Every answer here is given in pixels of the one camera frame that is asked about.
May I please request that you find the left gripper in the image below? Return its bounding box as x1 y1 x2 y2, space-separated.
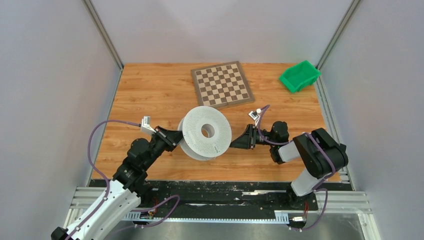
142 125 188 170

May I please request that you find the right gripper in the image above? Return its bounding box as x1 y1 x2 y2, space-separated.
229 123 277 150

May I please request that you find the grey cable spool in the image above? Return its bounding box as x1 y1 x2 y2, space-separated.
178 106 232 161

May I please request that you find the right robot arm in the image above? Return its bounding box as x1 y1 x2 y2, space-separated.
229 121 349 209

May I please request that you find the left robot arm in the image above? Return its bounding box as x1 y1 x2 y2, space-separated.
51 126 184 240

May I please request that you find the wooden chessboard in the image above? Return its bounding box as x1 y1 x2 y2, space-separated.
190 61 255 109

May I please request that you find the green plastic bin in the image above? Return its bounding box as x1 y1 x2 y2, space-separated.
279 60 321 93

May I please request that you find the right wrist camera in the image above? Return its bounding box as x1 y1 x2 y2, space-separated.
248 108 264 126

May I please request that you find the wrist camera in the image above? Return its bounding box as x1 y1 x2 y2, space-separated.
248 108 264 126
140 116 157 136

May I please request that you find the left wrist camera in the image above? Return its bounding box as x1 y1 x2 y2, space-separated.
140 116 157 136

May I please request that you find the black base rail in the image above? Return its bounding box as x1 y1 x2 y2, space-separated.
71 180 319 227

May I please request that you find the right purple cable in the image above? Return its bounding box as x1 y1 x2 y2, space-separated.
256 104 337 232

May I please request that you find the purple cable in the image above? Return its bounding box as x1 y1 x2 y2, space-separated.
256 104 337 232
64 119 143 240

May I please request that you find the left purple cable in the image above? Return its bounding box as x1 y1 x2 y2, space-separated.
64 119 143 240

